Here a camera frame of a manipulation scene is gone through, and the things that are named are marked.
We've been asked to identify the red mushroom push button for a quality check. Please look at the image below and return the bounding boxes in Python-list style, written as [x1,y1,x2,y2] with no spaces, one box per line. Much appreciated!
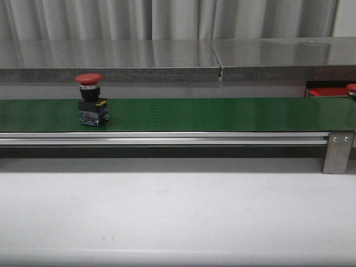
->
[347,83,356,98]
[75,73,108,127]

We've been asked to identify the grey stone countertop shelf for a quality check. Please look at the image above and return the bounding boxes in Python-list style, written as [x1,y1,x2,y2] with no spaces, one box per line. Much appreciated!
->
[1,37,355,83]

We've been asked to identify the green conveyor belt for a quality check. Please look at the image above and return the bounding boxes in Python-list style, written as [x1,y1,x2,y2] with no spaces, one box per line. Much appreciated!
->
[1,97,355,132]

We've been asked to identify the red plastic tray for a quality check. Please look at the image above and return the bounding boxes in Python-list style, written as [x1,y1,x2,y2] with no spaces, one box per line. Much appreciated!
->
[305,87,349,97]

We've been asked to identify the grey pleated curtain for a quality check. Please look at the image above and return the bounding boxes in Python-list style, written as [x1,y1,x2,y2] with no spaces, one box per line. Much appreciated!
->
[1,1,338,41]

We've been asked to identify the steel conveyor support bracket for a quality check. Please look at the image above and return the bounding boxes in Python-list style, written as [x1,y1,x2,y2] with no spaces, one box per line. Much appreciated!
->
[323,132,354,174]

